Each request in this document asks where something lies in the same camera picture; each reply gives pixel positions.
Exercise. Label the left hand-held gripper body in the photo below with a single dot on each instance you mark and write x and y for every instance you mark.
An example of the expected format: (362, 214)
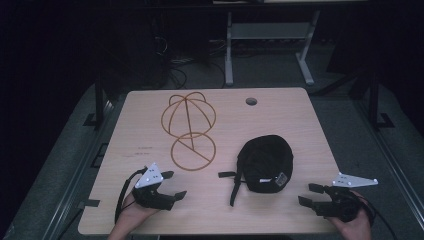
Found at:
(149, 180)

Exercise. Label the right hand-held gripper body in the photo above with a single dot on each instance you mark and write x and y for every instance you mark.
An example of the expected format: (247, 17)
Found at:
(340, 205)

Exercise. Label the black cap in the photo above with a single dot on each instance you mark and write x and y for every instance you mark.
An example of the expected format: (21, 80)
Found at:
(266, 160)

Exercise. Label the person's right hand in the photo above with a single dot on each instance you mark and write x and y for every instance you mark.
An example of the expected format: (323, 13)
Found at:
(356, 230)

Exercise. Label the person's left hand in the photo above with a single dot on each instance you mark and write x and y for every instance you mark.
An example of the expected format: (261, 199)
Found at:
(131, 216)

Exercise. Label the dark tape strip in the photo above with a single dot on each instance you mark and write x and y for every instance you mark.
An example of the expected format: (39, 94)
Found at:
(89, 203)

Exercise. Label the black metal stand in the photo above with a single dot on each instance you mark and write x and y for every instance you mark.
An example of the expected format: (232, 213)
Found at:
(99, 103)
(375, 103)

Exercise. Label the grey table grommet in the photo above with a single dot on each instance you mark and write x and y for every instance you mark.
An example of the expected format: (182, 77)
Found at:
(251, 101)

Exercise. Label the grey metal desk frame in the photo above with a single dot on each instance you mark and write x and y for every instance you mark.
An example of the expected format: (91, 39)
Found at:
(266, 30)

